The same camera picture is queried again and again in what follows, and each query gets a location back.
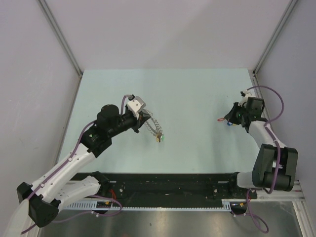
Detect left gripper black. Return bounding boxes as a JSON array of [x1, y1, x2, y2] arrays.
[[108, 110, 151, 138]]

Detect metal disc keyring holder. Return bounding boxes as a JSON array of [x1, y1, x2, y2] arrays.
[[144, 109, 163, 137]]

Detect green yellow tagged keys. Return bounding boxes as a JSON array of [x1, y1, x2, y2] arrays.
[[156, 133, 164, 143]]

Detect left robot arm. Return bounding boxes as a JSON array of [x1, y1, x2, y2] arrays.
[[17, 98, 151, 227]]

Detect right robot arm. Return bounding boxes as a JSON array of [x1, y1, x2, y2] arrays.
[[224, 96, 298, 198]]

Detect blue tagged key bunch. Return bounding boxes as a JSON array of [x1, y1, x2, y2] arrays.
[[227, 121, 237, 126]]

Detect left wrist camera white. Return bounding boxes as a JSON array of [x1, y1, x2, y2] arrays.
[[127, 96, 146, 119]]

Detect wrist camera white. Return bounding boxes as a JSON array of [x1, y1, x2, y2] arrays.
[[127, 96, 146, 119], [238, 90, 253, 107]]

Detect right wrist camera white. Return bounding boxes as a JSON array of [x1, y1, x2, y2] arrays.
[[238, 90, 253, 107]]

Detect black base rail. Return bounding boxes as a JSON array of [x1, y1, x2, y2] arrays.
[[71, 172, 257, 209]]

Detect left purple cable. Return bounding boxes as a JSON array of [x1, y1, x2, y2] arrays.
[[21, 94, 131, 234]]

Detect white slotted cable duct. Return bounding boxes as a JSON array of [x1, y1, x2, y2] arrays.
[[63, 199, 246, 212]]

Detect left aluminium frame post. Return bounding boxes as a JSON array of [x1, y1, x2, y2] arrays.
[[36, 0, 83, 79]]

